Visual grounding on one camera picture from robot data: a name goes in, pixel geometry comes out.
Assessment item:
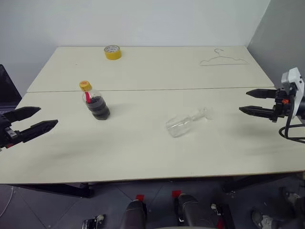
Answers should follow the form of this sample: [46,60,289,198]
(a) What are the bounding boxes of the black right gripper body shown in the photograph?
[271,87,294,123]

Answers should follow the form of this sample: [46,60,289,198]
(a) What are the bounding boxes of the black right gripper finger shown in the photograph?
[246,88,277,99]
[239,105,275,121]

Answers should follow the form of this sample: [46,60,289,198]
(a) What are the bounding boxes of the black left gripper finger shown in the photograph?
[3,106,41,125]
[14,119,59,143]

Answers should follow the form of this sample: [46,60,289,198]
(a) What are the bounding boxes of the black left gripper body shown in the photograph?
[0,113,21,149]

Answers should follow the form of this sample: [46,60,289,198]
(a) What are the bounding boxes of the dark soda bottle yellow cap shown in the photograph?
[82,88,111,122]

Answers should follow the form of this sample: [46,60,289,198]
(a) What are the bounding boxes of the clear wine glass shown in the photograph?
[165,107,214,139]

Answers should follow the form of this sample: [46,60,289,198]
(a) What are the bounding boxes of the dirty grey shoe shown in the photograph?
[251,209,280,229]
[279,186,305,213]

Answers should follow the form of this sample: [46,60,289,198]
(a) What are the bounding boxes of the yellow tape roll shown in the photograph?
[103,44,122,61]

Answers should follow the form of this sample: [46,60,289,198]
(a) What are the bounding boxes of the black caster wheel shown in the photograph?
[81,214,106,229]

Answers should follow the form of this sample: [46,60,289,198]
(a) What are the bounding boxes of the black stand with caster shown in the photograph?
[210,202,235,229]

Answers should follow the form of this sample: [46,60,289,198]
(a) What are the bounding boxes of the dark rounded shape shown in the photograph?
[173,193,207,229]
[124,199,148,229]

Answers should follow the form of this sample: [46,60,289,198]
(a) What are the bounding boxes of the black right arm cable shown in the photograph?
[278,104,305,144]

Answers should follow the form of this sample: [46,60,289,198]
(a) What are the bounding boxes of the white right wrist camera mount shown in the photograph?
[281,67,305,101]

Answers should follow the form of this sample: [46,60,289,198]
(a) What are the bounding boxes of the thin wire clothes hanger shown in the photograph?
[199,48,249,67]

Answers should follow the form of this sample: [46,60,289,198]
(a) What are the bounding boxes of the thin white floor cable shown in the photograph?
[0,185,15,217]

